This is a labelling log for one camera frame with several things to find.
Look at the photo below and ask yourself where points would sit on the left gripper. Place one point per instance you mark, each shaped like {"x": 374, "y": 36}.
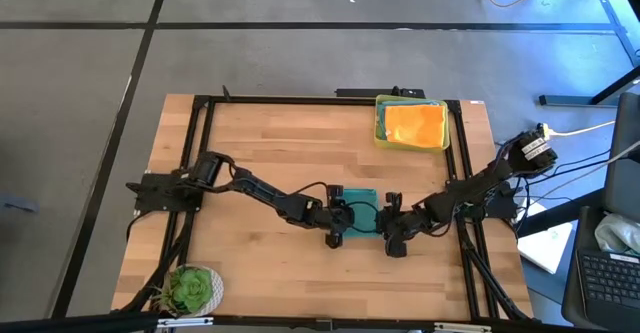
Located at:
{"x": 336, "y": 218}

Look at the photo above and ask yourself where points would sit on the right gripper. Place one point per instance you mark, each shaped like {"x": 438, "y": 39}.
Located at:
{"x": 400, "y": 225}

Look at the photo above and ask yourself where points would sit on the teal microfiber towel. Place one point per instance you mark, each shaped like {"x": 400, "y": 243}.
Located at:
{"x": 362, "y": 208}

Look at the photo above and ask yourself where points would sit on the orange microfiber towel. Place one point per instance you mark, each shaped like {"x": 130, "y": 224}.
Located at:
{"x": 415, "y": 125}

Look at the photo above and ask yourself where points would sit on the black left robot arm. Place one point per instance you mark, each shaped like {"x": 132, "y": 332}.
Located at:
{"x": 260, "y": 193}

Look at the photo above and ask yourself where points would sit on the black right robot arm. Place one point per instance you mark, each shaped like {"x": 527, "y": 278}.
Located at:
{"x": 480, "y": 188}

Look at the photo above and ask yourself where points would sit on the yellow plastic bin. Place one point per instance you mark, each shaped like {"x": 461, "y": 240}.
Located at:
{"x": 410, "y": 148}

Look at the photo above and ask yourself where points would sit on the black power strip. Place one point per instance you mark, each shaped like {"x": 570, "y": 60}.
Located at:
{"x": 380, "y": 92}

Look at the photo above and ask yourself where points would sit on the white book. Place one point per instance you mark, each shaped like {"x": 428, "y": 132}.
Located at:
{"x": 545, "y": 248}

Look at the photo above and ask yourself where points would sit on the potted succulent plant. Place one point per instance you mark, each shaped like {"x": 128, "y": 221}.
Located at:
{"x": 190, "y": 290}

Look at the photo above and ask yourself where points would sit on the yellow power plug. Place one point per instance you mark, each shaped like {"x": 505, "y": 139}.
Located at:
{"x": 547, "y": 132}

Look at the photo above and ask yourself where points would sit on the crumpled plastic bag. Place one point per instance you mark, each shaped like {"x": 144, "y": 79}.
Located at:
{"x": 617, "y": 233}

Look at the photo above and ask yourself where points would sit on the black laptop keyboard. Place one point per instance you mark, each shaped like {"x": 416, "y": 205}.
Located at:
{"x": 610, "y": 283}

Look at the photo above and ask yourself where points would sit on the dark gray panel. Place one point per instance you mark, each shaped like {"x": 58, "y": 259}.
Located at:
{"x": 625, "y": 163}

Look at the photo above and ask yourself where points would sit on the black crossbar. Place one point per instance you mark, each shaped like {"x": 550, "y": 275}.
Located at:
{"x": 75, "y": 323}

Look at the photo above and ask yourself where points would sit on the black aluminium table frame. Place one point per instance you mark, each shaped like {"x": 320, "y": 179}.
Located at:
{"x": 330, "y": 100}

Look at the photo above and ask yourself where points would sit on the black desk leg frame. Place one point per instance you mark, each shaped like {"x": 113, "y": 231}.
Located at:
{"x": 565, "y": 100}

